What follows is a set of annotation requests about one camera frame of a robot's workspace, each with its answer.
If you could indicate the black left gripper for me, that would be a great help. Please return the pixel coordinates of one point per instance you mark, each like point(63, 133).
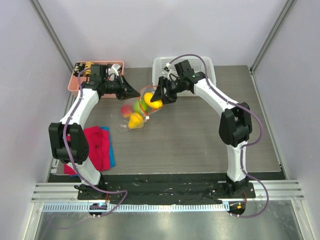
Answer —
point(126, 91)

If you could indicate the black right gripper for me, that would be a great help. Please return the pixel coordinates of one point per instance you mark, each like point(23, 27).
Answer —
point(165, 89)

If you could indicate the red apple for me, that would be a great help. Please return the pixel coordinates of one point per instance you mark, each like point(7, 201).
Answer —
point(126, 110)

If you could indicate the green apple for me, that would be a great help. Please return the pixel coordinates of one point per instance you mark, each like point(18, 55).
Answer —
point(136, 107)

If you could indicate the clear zip top bag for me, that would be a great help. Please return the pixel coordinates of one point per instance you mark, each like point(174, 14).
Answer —
point(147, 107)

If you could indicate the yellow pear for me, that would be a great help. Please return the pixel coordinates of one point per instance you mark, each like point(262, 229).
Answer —
point(136, 121)

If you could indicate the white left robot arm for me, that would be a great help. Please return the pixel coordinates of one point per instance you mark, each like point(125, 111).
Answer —
point(67, 138)

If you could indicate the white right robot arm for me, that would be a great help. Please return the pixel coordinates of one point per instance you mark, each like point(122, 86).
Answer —
point(235, 125)

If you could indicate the white perforated basket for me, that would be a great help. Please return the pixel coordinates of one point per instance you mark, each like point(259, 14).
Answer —
point(202, 66)

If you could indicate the yellow spiral pastry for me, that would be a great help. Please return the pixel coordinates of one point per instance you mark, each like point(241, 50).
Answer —
point(87, 68)

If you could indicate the red folded cloth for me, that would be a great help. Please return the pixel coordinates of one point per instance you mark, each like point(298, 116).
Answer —
point(98, 143)

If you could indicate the dark sushi roll left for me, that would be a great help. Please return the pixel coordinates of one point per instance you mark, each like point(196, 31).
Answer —
point(78, 67)

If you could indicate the blue folded cloth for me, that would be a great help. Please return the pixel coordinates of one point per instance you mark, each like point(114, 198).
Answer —
point(111, 150)

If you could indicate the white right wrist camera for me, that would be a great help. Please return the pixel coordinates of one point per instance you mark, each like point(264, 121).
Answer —
point(170, 73)

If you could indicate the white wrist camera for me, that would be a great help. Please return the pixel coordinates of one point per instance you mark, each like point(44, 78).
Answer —
point(112, 72)
point(170, 73)

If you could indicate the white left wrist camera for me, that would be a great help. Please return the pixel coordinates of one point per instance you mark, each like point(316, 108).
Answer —
point(112, 72)

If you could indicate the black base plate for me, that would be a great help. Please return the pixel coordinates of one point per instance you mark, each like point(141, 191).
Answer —
point(168, 189)

